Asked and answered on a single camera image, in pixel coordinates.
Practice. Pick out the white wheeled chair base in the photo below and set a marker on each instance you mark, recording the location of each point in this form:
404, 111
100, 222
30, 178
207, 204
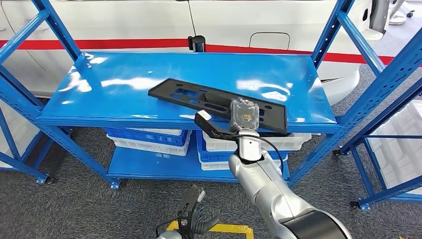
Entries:
397, 19

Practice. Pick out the black plastic plate with cutouts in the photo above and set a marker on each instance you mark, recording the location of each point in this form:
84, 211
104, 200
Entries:
158, 90

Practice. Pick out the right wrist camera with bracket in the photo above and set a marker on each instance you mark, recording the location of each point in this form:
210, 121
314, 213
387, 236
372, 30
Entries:
202, 115

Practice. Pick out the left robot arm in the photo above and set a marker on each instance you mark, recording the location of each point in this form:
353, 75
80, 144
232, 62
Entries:
169, 235

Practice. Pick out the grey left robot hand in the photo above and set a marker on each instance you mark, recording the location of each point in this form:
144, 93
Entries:
201, 226

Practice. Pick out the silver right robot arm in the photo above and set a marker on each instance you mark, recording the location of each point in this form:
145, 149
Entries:
273, 191

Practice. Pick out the black barrier post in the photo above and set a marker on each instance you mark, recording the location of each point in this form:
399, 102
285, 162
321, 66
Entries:
197, 43

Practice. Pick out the yellow floor tape square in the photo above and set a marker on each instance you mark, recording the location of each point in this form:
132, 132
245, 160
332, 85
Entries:
230, 228

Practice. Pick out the white car body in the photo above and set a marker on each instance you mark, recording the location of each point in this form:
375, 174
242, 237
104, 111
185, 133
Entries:
132, 19

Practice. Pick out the blue plastic bin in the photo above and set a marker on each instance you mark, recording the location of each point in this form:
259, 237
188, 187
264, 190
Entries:
214, 156
148, 138

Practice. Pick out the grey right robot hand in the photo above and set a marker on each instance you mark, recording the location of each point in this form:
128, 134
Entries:
244, 115

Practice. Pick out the blue metal shelf rack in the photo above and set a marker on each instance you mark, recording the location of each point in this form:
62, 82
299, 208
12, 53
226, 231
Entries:
19, 166
197, 69
389, 192

